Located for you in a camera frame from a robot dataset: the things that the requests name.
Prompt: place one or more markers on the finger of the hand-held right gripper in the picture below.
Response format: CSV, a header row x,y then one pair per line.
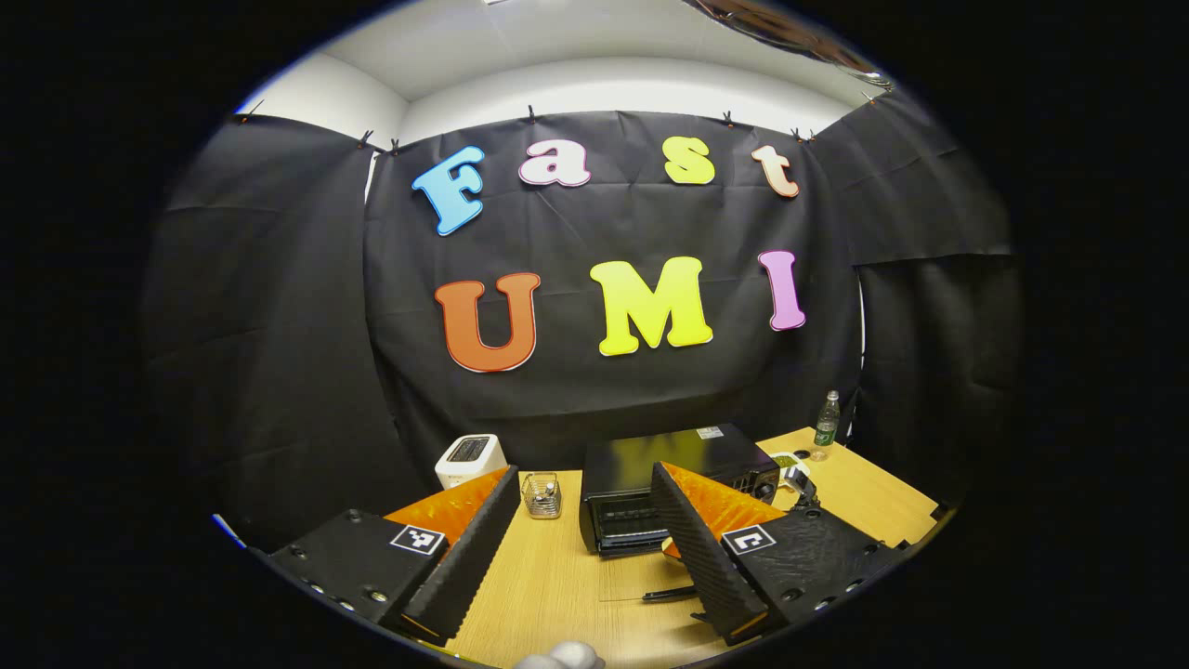
x,y
669,549

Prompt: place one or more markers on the clear plastic water bottle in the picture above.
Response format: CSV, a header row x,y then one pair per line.
x,y
826,427

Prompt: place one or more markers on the white compartment seasoning dish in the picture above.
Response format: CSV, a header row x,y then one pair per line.
x,y
783,461

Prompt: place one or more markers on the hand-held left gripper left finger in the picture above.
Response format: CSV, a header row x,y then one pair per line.
x,y
469,567

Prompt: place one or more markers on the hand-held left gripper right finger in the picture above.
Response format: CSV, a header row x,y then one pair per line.
x,y
706,571

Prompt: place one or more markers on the white toaster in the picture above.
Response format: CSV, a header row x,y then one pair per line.
x,y
469,460

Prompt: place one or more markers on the black backdrop cloth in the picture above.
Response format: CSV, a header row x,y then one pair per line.
x,y
576,390

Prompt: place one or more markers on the black electric oven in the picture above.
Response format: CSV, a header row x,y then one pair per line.
x,y
632,460

